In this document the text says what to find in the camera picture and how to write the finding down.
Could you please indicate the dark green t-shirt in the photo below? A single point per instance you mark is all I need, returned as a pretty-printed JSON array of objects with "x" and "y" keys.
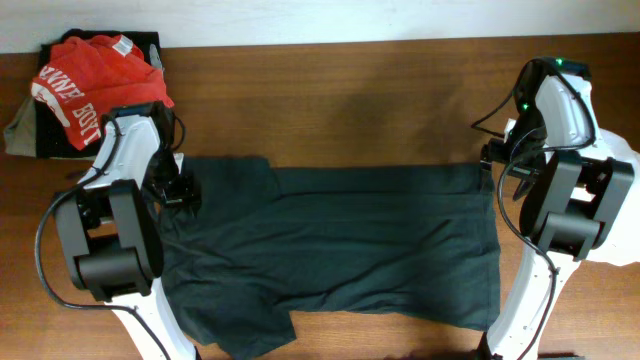
[{"x": 416, "y": 240}]

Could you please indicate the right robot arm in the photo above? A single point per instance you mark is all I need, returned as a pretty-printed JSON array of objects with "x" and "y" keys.
[{"x": 569, "y": 191}]

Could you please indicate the white t-shirt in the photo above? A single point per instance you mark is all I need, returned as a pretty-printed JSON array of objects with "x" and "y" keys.
[{"x": 621, "y": 246}]

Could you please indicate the black folded garment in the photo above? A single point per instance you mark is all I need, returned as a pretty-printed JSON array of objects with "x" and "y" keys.
[{"x": 148, "y": 42}]

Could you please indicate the red printed t-shirt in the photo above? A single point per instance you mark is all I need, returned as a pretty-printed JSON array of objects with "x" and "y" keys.
[{"x": 85, "y": 79}]

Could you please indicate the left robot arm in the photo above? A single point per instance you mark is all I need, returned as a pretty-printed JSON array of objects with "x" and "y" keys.
[{"x": 107, "y": 226}]

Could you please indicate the grey folded garment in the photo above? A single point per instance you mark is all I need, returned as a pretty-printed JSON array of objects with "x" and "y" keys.
[{"x": 17, "y": 135}]

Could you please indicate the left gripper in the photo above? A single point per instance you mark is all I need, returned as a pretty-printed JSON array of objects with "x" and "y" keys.
[{"x": 187, "y": 193}]

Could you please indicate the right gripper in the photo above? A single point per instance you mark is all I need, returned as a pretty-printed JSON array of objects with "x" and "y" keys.
[{"x": 526, "y": 173}]

